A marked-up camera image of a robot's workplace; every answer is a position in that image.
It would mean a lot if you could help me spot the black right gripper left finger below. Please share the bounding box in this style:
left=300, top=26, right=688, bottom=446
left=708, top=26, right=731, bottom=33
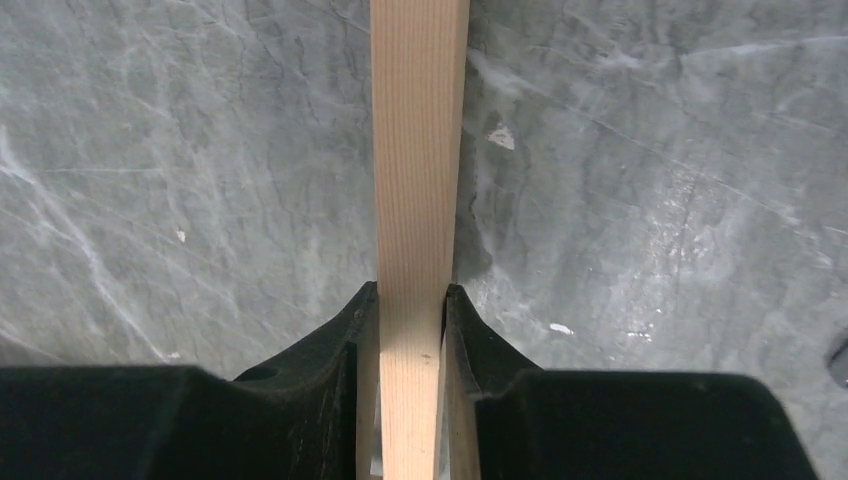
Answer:
left=1, top=282, right=377, bottom=479

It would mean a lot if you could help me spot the wooden picture frame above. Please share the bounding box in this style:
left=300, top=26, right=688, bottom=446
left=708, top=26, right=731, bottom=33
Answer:
left=370, top=1, right=469, bottom=479

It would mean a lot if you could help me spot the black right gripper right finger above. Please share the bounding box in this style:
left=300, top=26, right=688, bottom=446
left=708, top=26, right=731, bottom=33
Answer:
left=444, top=285, right=816, bottom=479

